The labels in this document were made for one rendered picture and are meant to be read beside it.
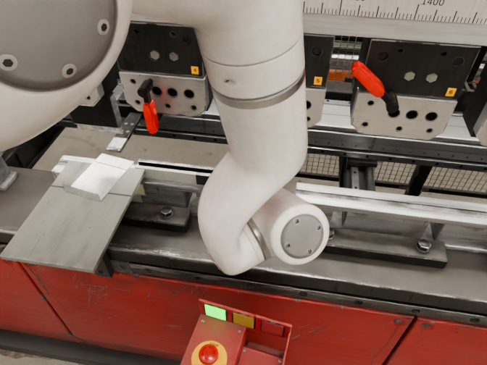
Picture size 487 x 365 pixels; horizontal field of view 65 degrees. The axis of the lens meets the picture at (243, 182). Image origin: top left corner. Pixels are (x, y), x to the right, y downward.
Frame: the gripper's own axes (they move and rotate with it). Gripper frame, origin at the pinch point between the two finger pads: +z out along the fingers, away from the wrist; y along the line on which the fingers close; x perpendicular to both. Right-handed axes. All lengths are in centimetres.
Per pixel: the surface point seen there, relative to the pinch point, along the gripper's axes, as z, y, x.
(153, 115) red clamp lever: -4.9, 17.0, 13.3
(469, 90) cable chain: 8, 7, -69
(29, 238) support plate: 2.7, -1.3, 40.1
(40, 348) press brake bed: 77, -68, 71
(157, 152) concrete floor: 173, -16, 4
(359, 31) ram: -23.6, 24.2, -16.2
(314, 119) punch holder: -14.3, 11.8, -12.2
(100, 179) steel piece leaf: 12.5, 4.9, 26.1
